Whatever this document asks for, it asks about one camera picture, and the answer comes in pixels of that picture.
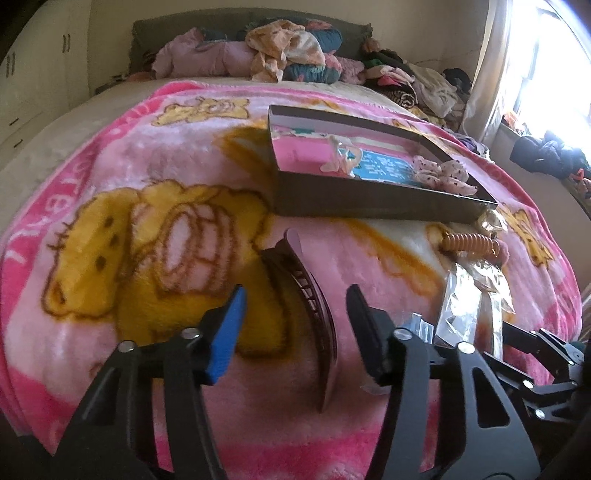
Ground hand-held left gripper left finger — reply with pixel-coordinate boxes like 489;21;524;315
58;284;247;480

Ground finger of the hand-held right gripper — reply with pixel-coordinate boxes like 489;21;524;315
501;322;585;370
505;369;578;420

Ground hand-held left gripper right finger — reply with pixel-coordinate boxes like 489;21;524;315
345;283;542;480

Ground dark maroon claw hair clip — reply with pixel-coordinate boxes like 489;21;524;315
261;229;338;413

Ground clear plastic jewelry bag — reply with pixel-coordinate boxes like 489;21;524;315
478;265;516;361
436;263;488;349

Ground grey cardboard box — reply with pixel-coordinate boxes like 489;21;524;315
267;104;499;227

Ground small clear plastic case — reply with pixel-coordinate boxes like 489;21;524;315
399;311;435;346

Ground brown spiral hair accessory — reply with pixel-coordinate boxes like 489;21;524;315
436;231;509;267

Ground shiny gold accessory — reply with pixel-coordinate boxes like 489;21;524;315
475;209;509;232

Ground pink polka dot scrunchie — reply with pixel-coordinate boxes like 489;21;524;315
411;154;479;198

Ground white pink hair bow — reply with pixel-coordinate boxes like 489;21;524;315
322;140;364;179

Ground dark jacket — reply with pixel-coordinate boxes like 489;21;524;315
510;130;591;182

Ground pink bear printed blanket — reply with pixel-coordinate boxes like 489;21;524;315
0;78;583;462

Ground pile of mixed clothes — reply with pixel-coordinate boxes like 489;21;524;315
360;39;472;127

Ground pink floral cloth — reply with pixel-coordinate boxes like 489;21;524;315
323;52;366;85

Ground dark teal floral quilt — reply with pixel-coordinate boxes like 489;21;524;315
198;19;346;85

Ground cream curtain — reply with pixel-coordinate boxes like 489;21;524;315
462;0;529;145

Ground pink duvet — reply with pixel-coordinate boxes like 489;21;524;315
154;27;259;80

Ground window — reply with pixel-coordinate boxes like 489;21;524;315
501;0;591;139

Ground peach patterned cloth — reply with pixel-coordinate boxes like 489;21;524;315
245;22;327;84

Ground cream wardrobe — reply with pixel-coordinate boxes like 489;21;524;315
0;0;95;155

